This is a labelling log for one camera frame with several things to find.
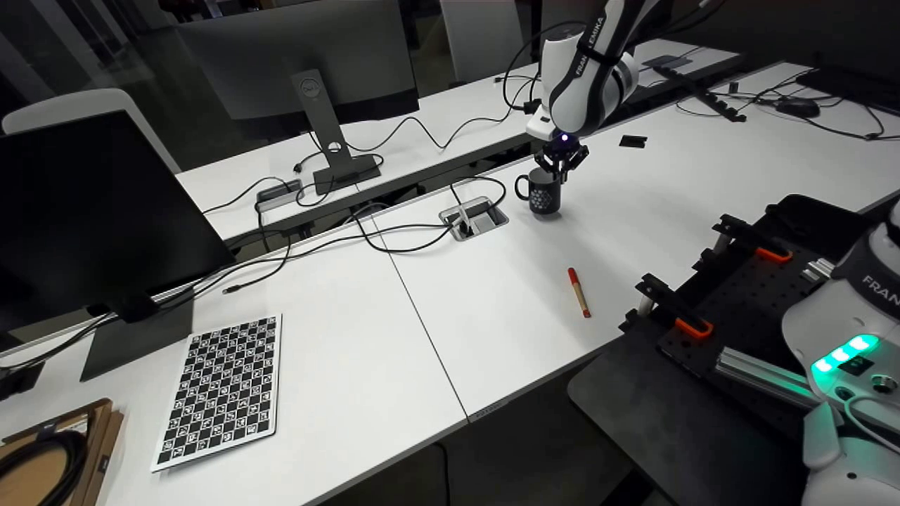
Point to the orange black clamp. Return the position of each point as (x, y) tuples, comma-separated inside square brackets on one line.
[(756, 240), (684, 319)]

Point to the white office chair back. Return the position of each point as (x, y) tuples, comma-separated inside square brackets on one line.
[(483, 33)]

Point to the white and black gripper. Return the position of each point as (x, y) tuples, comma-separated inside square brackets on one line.
[(555, 147)]

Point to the red marker pen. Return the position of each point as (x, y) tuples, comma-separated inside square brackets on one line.
[(577, 289)]

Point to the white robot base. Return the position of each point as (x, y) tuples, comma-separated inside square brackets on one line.
[(849, 341)]

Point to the black device far right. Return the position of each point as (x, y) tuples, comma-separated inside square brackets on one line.
[(797, 108)]

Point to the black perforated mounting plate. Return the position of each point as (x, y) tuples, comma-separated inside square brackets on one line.
[(747, 299)]

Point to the table cable outlet box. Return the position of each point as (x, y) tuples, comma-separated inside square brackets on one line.
[(473, 217)]

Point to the grey monitor at back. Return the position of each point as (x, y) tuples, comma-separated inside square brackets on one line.
[(311, 64)]

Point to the black mug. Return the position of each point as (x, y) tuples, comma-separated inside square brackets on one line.
[(539, 188)]

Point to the small black flat square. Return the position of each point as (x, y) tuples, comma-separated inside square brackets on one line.
[(633, 140)]

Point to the orange black clamp rear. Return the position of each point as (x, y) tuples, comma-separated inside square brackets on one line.
[(756, 240)]

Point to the black monitor on left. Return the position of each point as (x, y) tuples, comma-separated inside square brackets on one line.
[(95, 217)]

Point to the orange black clamp front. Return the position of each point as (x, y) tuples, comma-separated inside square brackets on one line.
[(684, 319)]

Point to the checkerboard calibration sheet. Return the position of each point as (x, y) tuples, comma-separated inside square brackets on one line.
[(227, 392)]

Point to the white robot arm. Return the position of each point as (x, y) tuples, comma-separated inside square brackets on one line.
[(587, 77)]

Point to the wooden board with black cable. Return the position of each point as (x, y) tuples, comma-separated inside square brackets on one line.
[(64, 459)]

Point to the small black adapter box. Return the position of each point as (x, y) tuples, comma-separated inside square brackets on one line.
[(280, 195)]

